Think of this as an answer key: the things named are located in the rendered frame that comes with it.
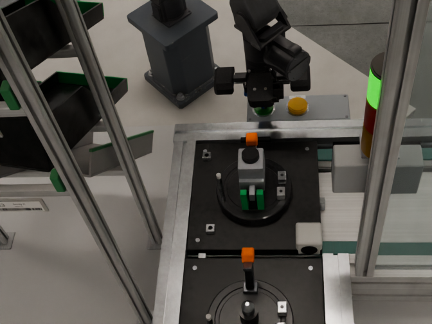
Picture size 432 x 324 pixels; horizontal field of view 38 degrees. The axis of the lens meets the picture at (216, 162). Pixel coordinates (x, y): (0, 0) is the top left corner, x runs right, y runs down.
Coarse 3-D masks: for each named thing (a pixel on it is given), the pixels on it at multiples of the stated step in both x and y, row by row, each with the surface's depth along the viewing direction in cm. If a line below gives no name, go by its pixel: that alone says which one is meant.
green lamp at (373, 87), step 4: (372, 76) 72; (368, 80) 75; (372, 80) 73; (376, 80) 72; (380, 80) 72; (368, 84) 75; (372, 84) 73; (376, 84) 72; (380, 84) 72; (368, 88) 75; (372, 88) 74; (376, 88) 73; (368, 92) 75; (372, 92) 74; (376, 92) 73; (368, 96) 76; (372, 96) 75; (376, 96) 74; (368, 100) 76; (372, 100) 75; (376, 100) 74; (372, 104) 76; (376, 104) 75; (376, 108) 75
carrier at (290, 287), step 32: (192, 288) 107; (224, 288) 104; (256, 288) 103; (288, 288) 105; (320, 288) 104; (192, 320) 104; (224, 320) 101; (256, 320) 99; (288, 320) 100; (320, 320) 101
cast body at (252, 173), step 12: (240, 156) 108; (252, 156) 107; (264, 156) 112; (240, 168) 107; (252, 168) 106; (264, 168) 111; (240, 180) 109; (252, 180) 108; (264, 180) 109; (252, 192) 108
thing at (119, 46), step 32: (96, 0) 173; (128, 0) 172; (224, 0) 167; (96, 32) 165; (128, 32) 164; (224, 32) 160; (288, 32) 157; (64, 64) 160; (128, 64) 157; (224, 64) 153; (320, 64) 150; (128, 96) 150; (160, 96) 149; (224, 96) 147; (352, 96) 143
